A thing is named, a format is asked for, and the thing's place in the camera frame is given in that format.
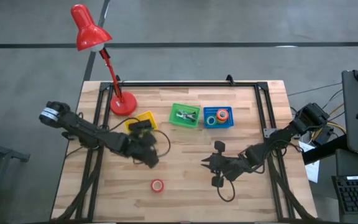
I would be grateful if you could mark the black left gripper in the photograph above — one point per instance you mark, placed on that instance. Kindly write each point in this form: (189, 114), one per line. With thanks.
(140, 149)

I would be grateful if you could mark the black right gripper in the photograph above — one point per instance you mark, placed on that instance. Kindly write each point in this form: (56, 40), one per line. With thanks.
(228, 166)

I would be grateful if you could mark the black stapler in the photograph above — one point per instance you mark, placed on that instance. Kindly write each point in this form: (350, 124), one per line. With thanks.
(140, 125)

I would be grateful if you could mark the green tape roll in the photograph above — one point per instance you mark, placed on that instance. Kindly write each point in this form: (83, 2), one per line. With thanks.
(207, 120)

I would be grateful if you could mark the yellow tape roll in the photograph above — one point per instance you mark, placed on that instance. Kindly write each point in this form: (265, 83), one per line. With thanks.
(222, 122)

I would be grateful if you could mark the teal staple remover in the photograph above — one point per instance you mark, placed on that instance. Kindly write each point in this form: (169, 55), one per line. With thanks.
(182, 114)
(192, 117)

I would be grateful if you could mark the orange tape roll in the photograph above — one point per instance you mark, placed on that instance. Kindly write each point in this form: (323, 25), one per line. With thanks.
(218, 114)

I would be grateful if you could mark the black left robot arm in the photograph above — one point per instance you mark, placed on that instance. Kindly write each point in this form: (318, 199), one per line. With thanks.
(82, 129)

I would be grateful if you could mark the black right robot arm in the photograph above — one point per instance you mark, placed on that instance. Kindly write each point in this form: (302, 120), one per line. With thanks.
(278, 137)

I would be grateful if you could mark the red tape roll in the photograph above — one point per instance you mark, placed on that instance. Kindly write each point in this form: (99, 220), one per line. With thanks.
(152, 185)

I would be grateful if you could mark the yellow plastic basket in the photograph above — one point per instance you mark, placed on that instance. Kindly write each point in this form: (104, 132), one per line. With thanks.
(148, 116)

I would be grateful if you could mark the green plastic basket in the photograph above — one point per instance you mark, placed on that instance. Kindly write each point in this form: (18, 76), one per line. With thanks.
(174, 119)

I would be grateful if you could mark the blue plastic basket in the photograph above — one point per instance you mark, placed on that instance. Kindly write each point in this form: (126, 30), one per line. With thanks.
(207, 111)

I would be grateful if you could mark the white paper sheet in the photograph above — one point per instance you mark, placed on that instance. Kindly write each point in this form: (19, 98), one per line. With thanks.
(312, 171)

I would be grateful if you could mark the red desk lamp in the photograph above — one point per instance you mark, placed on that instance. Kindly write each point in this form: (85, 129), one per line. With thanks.
(89, 31)

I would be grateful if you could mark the black keyboard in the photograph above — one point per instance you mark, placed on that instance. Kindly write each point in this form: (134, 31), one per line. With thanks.
(356, 196)

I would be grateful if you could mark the silver metal bracket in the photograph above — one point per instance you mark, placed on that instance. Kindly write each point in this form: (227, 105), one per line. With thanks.
(269, 132)

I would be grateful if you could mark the black frame clamp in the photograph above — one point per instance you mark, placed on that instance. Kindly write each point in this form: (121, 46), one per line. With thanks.
(117, 78)
(230, 80)

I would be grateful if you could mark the black aluminium rig frame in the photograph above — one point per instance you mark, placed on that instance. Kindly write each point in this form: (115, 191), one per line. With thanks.
(182, 84)

